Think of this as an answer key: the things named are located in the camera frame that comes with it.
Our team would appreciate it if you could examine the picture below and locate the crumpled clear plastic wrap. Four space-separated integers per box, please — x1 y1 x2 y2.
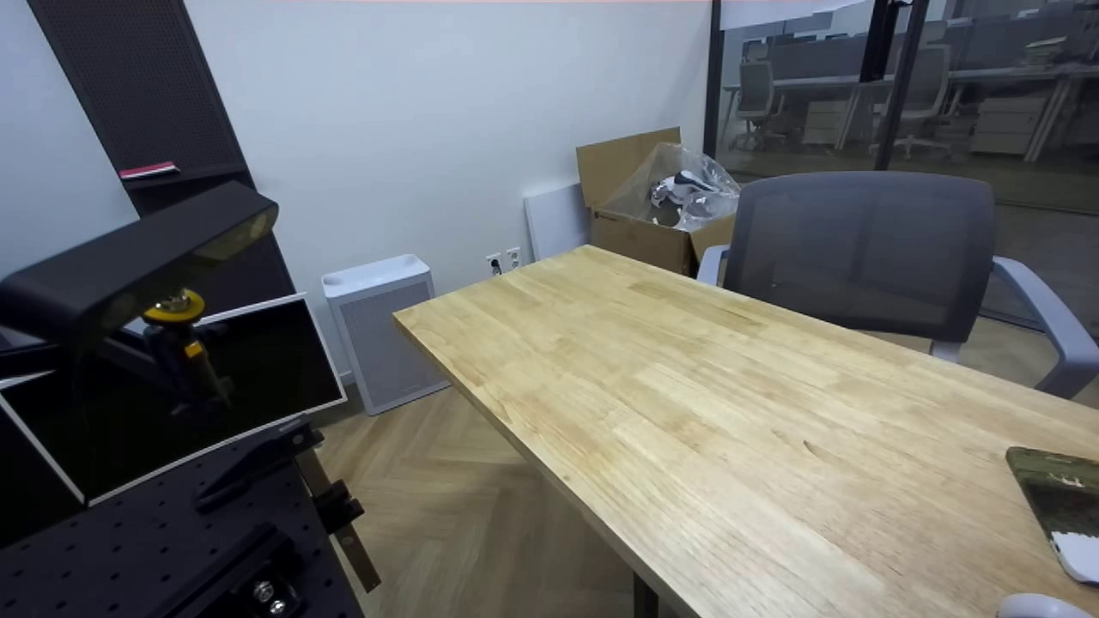
621 145 743 234

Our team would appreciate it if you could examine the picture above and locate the grey office chair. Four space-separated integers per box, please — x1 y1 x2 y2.
696 171 1099 397

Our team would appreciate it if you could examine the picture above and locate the cardboard box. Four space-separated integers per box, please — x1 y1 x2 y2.
575 128 743 279

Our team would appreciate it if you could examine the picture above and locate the white mug cup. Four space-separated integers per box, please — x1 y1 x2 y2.
997 595 1096 618

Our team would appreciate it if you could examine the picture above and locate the black white-edged box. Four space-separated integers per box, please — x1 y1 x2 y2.
2 296 343 497

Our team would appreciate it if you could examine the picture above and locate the white air purifier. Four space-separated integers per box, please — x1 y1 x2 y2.
321 254 443 413

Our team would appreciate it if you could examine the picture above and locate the white flat panel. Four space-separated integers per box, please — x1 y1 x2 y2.
523 184 587 260

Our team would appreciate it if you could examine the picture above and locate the smartphone with green case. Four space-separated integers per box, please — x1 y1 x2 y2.
1007 448 1099 587

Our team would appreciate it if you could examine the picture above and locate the black perforated breadboard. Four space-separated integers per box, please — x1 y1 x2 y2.
0 427 381 618

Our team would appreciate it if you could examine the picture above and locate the black stereo camera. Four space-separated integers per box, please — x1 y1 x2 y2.
0 183 279 343

